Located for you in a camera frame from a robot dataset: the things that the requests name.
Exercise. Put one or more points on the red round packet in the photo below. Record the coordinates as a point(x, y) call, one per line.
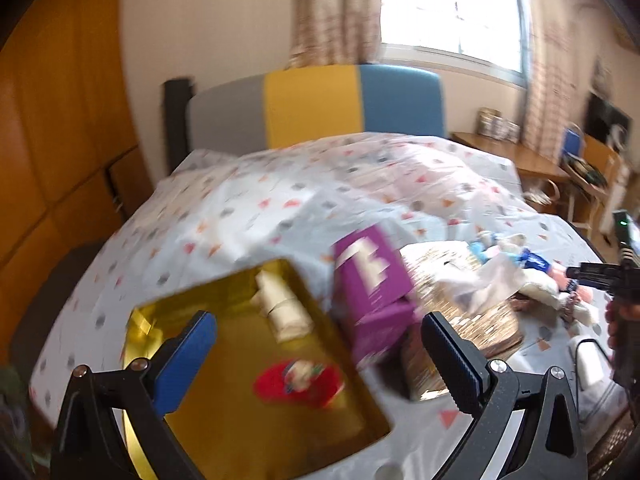
point(300, 385)

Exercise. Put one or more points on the cream rolled cloth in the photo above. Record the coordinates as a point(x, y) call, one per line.
point(282, 305)

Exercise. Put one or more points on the wooden desk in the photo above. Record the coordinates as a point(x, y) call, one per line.
point(505, 152)

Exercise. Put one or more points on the black post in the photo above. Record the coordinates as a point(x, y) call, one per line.
point(176, 120)

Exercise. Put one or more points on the pink dishcloth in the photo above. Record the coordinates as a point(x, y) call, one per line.
point(567, 280)

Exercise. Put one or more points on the white pink knit item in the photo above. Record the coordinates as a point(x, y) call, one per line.
point(577, 310)

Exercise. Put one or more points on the row of cans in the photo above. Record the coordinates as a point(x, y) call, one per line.
point(497, 124)

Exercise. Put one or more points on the wicker basket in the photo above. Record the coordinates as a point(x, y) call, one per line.
point(610, 442)

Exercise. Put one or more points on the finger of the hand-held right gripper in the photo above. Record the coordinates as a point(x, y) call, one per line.
point(592, 274)

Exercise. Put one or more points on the embossed metallic box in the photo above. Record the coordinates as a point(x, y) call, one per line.
point(480, 327)

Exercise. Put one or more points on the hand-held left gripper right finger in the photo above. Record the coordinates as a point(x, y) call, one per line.
point(450, 360)

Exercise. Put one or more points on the black monitor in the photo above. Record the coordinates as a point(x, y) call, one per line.
point(607, 117)

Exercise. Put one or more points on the dark green cloth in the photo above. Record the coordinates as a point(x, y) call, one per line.
point(12, 410)

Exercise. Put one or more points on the window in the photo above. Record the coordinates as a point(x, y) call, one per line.
point(450, 5)

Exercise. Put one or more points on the gold box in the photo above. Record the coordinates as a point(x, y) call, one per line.
point(235, 310)

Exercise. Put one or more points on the wooden side table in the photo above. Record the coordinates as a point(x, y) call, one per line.
point(595, 160)

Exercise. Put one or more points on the purple cardboard box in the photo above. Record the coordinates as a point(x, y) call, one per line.
point(372, 290)

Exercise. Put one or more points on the grey yellow blue headboard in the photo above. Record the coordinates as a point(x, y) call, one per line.
point(310, 105)

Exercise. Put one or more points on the clear plastic bag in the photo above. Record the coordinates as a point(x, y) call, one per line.
point(487, 280)

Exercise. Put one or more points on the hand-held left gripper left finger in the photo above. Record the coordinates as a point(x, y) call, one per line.
point(185, 365)

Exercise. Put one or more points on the white charger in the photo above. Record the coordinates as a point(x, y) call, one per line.
point(592, 362)

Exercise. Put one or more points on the wooden wardrobe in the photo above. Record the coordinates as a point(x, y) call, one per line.
point(60, 110)

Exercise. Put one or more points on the patterned curtain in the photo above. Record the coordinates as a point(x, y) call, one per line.
point(330, 10)
point(555, 60)

